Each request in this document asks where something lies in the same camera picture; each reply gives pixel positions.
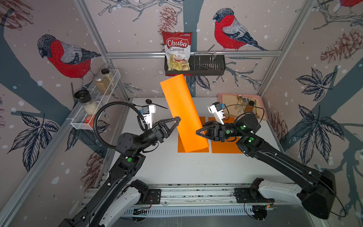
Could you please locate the red cassava chips bag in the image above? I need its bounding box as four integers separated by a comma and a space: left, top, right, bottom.
162, 31, 192, 76

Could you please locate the pink tray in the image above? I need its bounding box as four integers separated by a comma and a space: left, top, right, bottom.
217, 93, 268, 121

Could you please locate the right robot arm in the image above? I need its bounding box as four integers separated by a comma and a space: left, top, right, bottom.
196, 112, 336, 219

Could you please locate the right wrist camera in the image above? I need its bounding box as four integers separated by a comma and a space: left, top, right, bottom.
208, 102, 225, 124

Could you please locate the small amber bottle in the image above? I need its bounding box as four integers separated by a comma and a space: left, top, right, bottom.
244, 100, 255, 113

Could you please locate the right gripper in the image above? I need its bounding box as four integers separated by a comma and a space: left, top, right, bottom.
196, 122, 245, 146

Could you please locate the clear acrylic wall shelf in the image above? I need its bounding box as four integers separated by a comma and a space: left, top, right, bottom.
71, 69, 121, 130

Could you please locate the tan spice jar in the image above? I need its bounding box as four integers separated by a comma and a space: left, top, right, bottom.
101, 68, 115, 87

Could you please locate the black spoon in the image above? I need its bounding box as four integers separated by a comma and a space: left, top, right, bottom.
146, 99, 167, 109

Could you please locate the black wire wall basket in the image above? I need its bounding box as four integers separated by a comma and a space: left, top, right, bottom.
164, 53, 226, 77

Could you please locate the black lid rice jar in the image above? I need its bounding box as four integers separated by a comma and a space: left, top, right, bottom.
74, 89, 99, 116

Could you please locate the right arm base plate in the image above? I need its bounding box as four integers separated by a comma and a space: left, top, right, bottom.
233, 188, 275, 204

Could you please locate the left black corrugated cable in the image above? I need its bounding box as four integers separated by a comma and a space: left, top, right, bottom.
93, 101, 148, 149

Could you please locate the orange paper sheet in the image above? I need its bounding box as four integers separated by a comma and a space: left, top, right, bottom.
208, 117, 244, 154
160, 74, 209, 153
178, 117, 209, 154

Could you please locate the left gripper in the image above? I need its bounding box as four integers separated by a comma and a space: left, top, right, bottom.
135, 119, 179, 155

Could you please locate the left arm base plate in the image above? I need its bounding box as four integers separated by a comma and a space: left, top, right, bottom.
138, 189, 162, 205

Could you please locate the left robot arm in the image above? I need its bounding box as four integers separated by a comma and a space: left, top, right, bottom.
60, 117, 181, 227

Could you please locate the brown spice jar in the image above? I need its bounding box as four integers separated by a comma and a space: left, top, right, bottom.
95, 75, 111, 96

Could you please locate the small red packet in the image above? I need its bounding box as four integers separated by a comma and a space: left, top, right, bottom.
84, 115, 95, 127

